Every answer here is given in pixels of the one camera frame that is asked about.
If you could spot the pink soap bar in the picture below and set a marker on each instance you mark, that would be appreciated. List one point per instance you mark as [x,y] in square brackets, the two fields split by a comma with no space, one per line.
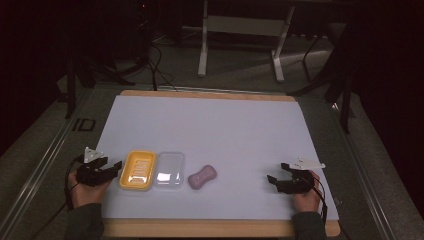
[202,177]

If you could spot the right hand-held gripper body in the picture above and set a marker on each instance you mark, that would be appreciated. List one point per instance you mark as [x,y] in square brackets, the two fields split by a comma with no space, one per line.
[296,183]

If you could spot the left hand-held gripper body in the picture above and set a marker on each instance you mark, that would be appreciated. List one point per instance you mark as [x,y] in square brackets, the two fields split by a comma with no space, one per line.
[90,175]

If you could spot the clear plastic lid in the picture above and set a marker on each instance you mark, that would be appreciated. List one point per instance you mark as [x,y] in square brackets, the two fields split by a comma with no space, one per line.
[169,170]

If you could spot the black metal stand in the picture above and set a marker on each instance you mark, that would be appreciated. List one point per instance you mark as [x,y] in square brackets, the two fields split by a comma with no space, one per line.
[70,86]
[345,100]

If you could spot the person's left hand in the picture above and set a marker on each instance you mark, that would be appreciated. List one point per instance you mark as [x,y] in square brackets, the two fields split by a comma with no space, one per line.
[85,195]

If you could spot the white metal table frame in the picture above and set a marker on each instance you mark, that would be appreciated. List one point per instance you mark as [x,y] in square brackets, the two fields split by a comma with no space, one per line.
[245,25]

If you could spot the yellow soap dish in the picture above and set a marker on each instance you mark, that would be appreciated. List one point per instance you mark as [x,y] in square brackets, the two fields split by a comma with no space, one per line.
[137,170]

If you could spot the white table mat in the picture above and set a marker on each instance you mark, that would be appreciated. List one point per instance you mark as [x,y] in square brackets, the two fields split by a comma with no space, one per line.
[216,133]

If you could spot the person's right hand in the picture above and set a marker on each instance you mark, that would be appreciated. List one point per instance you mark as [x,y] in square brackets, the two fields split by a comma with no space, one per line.
[308,201]

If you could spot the metal floor rail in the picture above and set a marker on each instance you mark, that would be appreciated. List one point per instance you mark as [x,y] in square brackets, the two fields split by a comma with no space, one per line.
[366,180]
[36,176]

